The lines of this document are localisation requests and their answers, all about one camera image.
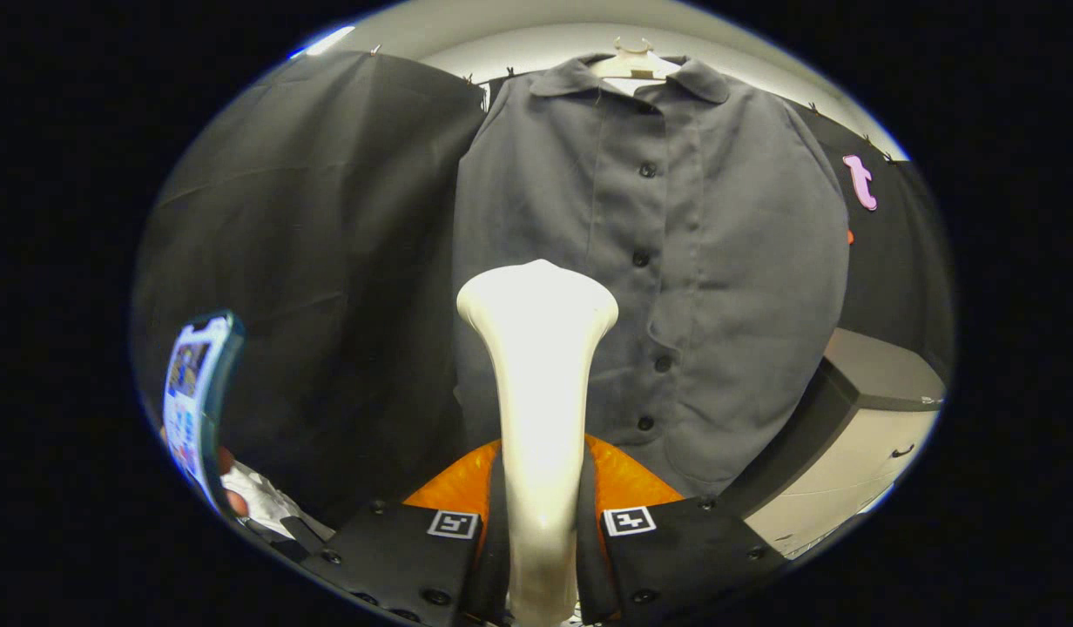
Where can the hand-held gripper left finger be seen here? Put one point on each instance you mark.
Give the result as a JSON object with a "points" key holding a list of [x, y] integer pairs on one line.
{"points": [[495, 557]]}

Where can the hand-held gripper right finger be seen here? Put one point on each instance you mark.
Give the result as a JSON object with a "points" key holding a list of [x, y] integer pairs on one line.
{"points": [[593, 557]]}

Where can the grey button shirt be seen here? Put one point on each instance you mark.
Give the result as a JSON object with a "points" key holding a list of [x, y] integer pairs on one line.
{"points": [[737, 261]]}

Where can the white crumpled cloth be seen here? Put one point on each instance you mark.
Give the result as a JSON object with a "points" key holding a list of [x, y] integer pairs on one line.
{"points": [[266, 505]]}

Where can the black backdrop cloth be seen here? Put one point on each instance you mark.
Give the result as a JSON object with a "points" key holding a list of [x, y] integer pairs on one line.
{"points": [[327, 261]]}

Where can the grey and beige cabinet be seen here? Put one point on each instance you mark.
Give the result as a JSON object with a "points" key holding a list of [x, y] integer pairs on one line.
{"points": [[876, 366]]}

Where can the smartphone with lit screen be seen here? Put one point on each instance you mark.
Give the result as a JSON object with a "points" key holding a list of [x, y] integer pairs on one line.
{"points": [[188, 392]]}

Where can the white mannequin torso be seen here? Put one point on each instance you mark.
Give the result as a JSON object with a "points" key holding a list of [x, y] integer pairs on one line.
{"points": [[632, 65]]}

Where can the row of black backdrop clips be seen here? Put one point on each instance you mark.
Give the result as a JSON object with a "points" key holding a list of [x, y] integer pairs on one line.
{"points": [[813, 109]]}

